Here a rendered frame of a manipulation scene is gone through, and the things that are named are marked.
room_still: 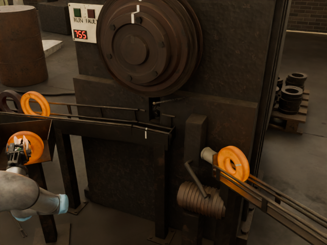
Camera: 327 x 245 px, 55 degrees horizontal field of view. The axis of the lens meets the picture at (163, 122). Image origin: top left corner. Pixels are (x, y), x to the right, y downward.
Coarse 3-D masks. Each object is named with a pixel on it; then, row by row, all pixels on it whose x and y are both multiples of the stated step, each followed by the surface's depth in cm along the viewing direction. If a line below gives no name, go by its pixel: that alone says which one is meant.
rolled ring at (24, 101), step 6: (24, 96) 177; (30, 96) 176; (36, 96) 174; (42, 96) 176; (24, 102) 179; (42, 102) 174; (24, 108) 182; (30, 108) 184; (42, 108) 176; (48, 108) 177; (36, 114) 184; (42, 114) 178; (48, 114) 179
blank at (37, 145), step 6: (18, 132) 139; (24, 132) 139; (30, 132) 140; (12, 138) 137; (18, 138) 138; (30, 138) 139; (36, 138) 140; (36, 144) 141; (42, 144) 142; (36, 150) 142; (42, 150) 143; (36, 156) 143; (30, 162) 144
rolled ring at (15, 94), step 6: (6, 90) 183; (12, 90) 184; (0, 96) 185; (6, 96) 184; (12, 96) 182; (18, 96) 182; (0, 102) 188; (18, 102) 182; (0, 108) 190; (6, 108) 190; (18, 108) 184
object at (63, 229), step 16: (0, 128) 154; (16, 128) 156; (32, 128) 158; (48, 128) 159; (0, 144) 156; (48, 144) 142; (0, 160) 149; (48, 160) 145; (32, 176) 156; (48, 224) 172; (64, 224) 190; (48, 240) 177; (64, 240) 180
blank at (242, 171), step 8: (224, 152) 126; (232, 152) 122; (240, 152) 121; (224, 160) 128; (232, 160) 123; (240, 160) 119; (224, 168) 129; (232, 168) 129; (240, 168) 120; (248, 168) 120; (240, 176) 121; (248, 176) 122
